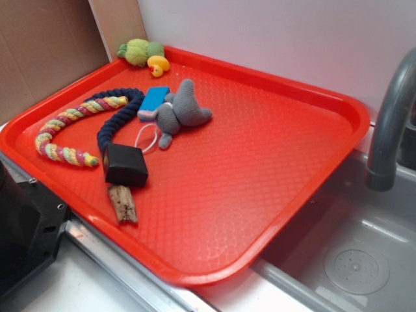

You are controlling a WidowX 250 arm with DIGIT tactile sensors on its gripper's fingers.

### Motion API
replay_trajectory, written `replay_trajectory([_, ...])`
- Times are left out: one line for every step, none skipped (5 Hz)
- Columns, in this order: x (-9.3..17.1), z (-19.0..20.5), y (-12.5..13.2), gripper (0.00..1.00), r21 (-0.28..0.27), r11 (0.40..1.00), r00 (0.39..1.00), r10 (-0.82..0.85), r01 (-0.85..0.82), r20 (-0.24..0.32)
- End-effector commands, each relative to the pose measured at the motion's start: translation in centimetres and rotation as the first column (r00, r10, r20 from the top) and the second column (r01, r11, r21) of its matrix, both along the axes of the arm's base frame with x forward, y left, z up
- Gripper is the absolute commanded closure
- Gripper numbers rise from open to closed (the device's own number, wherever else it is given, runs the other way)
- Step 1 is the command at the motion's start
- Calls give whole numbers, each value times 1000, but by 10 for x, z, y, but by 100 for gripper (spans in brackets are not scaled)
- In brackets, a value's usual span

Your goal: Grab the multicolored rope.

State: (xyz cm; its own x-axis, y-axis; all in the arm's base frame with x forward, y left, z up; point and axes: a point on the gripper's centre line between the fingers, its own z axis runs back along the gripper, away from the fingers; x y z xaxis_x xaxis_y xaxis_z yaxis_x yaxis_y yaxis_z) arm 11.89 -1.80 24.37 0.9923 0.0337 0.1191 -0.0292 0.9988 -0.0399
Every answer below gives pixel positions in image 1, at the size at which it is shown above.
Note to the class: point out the red plastic tray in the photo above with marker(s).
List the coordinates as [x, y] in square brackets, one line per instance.
[221, 192]

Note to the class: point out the grey plush elephant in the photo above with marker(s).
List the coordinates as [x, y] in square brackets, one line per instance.
[180, 109]

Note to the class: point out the white elastic loop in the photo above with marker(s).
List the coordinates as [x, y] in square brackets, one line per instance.
[147, 137]

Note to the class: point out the blue rectangular sponge block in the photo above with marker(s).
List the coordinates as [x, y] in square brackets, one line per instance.
[154, 98]

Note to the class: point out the black square block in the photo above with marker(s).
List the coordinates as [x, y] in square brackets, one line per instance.
[124, 165]

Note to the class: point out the weathered wooden piece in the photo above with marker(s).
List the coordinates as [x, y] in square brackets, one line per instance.
[123, 203]

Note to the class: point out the yellow rubber duck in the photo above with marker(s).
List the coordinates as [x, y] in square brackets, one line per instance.
[158, 65]

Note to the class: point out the green plush toy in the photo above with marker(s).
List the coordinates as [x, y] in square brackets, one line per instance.
[138, 51]

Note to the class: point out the grey plastic sink basin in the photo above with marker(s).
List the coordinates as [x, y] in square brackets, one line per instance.
[344, 212]

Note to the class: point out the sink drain cover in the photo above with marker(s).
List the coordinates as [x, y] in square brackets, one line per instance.
[356, 270]

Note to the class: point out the grey sink faucet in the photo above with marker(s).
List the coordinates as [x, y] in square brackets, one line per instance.
[393, 139]

